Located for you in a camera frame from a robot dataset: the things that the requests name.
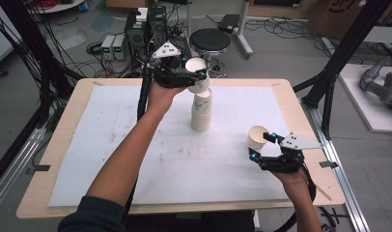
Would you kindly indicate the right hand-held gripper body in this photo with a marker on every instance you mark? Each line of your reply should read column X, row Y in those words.
column 281, row 162

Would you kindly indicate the aluminium rail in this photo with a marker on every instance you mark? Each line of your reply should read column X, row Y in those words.
column 14, row 174
column 342, row 180

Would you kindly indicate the person's left hand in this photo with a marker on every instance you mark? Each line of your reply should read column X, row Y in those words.
column 162, row 96

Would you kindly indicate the single white paper cup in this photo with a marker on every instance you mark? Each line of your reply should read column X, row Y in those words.
column 257, row 135
column 197, row 66

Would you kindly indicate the black tape piece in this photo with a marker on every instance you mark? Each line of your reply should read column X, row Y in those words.
column 41, row 168
column 328, row 164

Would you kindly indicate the stack of white paper cups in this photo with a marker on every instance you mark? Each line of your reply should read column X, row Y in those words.
column 201, row 112

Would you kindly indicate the black computer tower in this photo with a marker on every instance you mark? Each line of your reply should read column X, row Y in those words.
column 142, row 25

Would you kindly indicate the white platform board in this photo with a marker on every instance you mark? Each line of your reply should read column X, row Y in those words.
column 361, row 103

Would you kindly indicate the black round stool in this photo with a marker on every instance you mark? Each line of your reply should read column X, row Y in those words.
column 210, row 40

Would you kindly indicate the black frame post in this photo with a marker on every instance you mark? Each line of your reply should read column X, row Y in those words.
column 33, row 48
column 342, row 54

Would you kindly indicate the cardboard box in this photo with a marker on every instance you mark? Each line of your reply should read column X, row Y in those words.
column 332, row 16

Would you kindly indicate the wooden table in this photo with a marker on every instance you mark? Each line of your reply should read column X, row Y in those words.
column 62, row 129

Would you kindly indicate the white table mat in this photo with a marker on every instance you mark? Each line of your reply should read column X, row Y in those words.
column 184, row 161

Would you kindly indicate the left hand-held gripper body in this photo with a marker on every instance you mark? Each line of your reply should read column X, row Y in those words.
column 171, row 75

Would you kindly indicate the person's right hand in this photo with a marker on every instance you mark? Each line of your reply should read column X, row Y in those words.
column 292, row 182

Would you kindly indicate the grey power supply box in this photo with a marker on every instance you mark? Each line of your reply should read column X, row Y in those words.
column 107, row 46
column 120, row 46

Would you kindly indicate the black flat box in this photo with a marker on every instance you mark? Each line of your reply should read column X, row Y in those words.
column 229, row 22

